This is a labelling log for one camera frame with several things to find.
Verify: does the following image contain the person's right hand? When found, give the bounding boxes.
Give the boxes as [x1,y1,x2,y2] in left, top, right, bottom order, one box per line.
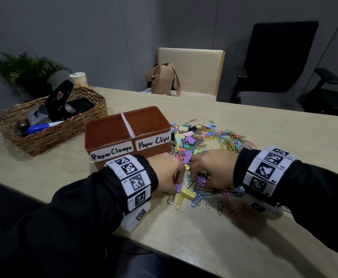
[189,149,239,190]

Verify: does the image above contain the person's left hand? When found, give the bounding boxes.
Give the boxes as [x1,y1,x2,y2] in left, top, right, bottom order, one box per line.
[146,153,186,196]

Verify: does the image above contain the person's right forearm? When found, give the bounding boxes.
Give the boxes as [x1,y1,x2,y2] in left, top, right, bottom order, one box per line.
[233,147,338,259]

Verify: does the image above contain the person's left forearm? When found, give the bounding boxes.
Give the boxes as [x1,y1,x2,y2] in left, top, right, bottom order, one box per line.
[0,155,159,278]

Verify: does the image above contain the pile of coloured paper clips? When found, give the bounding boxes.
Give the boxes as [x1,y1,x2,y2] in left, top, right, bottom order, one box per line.
[167,120,258,215]

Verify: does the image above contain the white marker-tag left wristband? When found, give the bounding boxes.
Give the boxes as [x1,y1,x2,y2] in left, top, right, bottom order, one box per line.
[104,154,152,232]

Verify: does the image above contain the white marker-tag wristband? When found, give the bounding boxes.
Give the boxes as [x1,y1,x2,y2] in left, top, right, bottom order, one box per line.
[104,154,152,232]
[243,146,299,221]

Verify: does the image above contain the white marker-tag right wristband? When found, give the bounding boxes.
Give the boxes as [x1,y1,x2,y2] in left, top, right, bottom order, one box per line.
[243,146,299,221]

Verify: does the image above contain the brown divided labelled box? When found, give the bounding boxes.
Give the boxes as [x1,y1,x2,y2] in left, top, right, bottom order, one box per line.
[84,106,172,171]

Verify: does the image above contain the person's dark trousers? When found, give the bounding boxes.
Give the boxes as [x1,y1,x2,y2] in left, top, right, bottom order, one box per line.
[107,249,219,278]

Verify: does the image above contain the beige quilted bag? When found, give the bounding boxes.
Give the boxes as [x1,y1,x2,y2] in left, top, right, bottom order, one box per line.
[145,63,181,97]

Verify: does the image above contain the beige chair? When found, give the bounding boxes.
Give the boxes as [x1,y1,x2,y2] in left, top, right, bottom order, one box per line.
[156,47,226,102]

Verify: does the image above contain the black phone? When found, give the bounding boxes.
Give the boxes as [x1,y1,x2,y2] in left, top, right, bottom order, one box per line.
[66,97,95,115]

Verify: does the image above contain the woven wicker basket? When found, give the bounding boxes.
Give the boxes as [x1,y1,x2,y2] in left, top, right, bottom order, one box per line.
[0,86,108,156]

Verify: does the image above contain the black office chair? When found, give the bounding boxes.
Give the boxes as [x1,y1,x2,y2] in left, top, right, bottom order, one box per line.
[231,21,338,114]

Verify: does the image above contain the paper cup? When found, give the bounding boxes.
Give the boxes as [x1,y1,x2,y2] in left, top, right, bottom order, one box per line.
[69,72,88,89]

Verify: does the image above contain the large black spring clamp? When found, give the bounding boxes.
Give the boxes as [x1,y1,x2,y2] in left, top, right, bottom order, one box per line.
[44,80,75,122]

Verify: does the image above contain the blue and white marker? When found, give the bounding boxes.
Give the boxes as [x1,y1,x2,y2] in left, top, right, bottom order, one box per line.
[27,121,63,135]

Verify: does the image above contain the grey cloth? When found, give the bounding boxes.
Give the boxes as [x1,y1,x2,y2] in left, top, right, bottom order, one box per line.
[27,104,53,126]

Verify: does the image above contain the green potted plant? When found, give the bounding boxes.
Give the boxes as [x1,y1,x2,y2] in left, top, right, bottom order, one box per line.
[0,52,72,97]

